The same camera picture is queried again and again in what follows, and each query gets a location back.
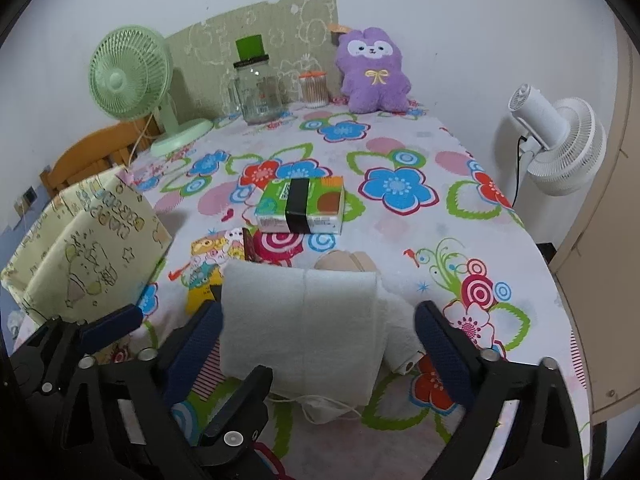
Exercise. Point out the green printed cardboard panel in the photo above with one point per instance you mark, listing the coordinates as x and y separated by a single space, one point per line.
210 45

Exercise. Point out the dark red wallet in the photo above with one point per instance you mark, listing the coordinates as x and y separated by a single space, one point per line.
248 245

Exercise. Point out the white standing fan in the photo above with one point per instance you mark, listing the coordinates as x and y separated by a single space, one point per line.
565 145

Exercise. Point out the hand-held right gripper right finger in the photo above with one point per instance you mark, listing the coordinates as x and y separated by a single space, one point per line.
445 355

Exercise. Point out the cotton swab jar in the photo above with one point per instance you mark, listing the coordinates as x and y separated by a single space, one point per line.
314 92

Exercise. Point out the wooden bed headboard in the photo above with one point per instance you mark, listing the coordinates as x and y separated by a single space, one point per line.
85 155

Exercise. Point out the purple plush rabbit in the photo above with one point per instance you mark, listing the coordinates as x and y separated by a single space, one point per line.
372 85

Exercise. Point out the yellow cartoon packet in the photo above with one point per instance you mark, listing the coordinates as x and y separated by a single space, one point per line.
205 265

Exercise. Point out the white face mask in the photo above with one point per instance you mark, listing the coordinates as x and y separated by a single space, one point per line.
325 410

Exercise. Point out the white soft pouch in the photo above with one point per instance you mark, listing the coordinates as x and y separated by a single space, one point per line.
400 335

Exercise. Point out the beige round pad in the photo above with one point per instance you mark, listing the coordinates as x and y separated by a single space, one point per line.
345 262

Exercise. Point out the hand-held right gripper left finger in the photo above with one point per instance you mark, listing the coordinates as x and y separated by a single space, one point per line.
195 355

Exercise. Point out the beige door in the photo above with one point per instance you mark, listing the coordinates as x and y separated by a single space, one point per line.
600 285

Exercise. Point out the white towel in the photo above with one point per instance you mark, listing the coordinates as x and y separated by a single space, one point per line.
300 320

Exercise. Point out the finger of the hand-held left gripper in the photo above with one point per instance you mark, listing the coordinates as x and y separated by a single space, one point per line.
240 400
110 322

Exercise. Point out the yellow printed storage box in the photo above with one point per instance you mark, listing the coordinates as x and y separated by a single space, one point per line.
85 240

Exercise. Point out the green desk fan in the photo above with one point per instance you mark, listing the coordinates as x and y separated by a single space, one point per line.
120 77

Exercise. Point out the green tissue pack black band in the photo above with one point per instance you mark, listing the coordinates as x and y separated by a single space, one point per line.
320 200

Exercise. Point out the glass jar with green lid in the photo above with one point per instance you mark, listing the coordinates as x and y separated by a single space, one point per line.
260 95

